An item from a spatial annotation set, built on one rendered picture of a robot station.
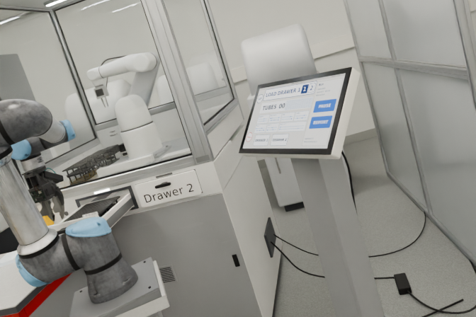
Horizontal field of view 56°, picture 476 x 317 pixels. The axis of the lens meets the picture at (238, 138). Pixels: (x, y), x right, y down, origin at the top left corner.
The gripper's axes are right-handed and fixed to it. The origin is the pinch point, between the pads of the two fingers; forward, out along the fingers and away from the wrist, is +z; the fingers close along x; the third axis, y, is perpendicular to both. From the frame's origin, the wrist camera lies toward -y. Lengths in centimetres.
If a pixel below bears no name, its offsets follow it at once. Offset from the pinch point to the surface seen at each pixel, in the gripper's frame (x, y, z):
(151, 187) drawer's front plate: 25.5, -32.5, 6.2
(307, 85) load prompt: 103, -17, -20
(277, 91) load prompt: 91, -29, -20
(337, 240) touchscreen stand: 99, -13, 40
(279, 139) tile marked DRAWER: 88, -13, -4
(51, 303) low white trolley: -11.4, 7.5, 30.9
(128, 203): 13.7, -30.3, 10.3
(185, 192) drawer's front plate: 40, -32, 12
